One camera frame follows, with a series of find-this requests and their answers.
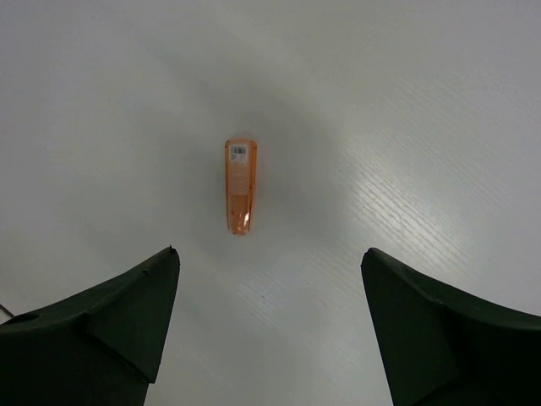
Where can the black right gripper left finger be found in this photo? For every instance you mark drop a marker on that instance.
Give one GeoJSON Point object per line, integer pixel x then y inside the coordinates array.
{"type": "Point", "coordinates": [102, 346]}

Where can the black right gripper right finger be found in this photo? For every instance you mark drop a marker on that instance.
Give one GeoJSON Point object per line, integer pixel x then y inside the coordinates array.
{"type": "Point", "coordinates": [442, 346]}

